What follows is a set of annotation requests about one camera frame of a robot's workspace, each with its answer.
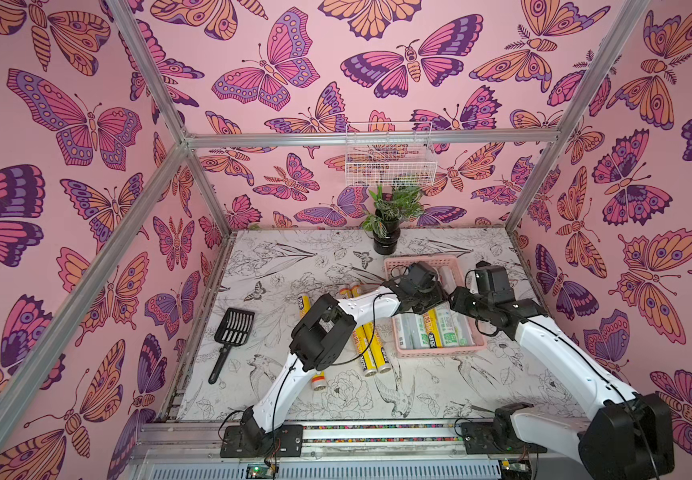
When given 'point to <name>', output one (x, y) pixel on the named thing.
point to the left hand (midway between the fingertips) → (452, 300)
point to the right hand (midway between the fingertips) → (449, 298)
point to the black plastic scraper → (235, 328)
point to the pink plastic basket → (450, 265)
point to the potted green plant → (390, 210)
